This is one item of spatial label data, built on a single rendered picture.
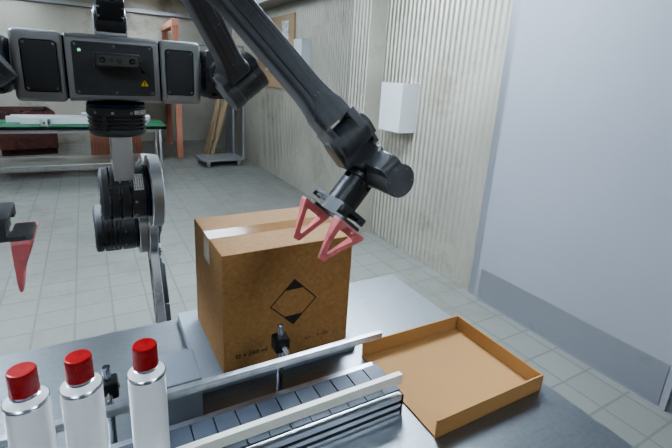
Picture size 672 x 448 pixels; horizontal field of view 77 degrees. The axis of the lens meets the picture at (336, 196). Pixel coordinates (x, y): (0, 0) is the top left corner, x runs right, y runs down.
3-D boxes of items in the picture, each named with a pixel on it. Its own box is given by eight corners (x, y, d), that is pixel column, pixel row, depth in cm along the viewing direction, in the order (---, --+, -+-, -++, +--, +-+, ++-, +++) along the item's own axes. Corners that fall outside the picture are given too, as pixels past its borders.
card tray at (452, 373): (435, 438, 78) (438, 421, 77) (361, 357, 100) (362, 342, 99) (540, 390, 93) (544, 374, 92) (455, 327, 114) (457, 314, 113)
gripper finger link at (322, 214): (294, 239, 73) (327, 196, 74) (278, 225, 79) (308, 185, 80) (320, 257, 77) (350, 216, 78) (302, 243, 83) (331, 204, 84)
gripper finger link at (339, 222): (313, 255, 68) (348, 208, 69) (294, 239, 73) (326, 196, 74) (340, 273, 71) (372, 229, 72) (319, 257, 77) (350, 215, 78)
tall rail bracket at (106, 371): (105, 479, 67) (95, 392, 63) (104, 445, 73) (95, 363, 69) (128, 471, 69) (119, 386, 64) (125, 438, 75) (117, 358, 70)
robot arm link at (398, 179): (355, 111, 75) (321, 142, 73) (396, 118, 65) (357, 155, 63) (385, 160, 81) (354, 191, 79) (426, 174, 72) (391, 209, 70)
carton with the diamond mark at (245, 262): (223, 375, 89) (221, 256, 81) (197, 318, 109) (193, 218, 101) (346, 338, 104) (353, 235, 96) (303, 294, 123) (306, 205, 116)
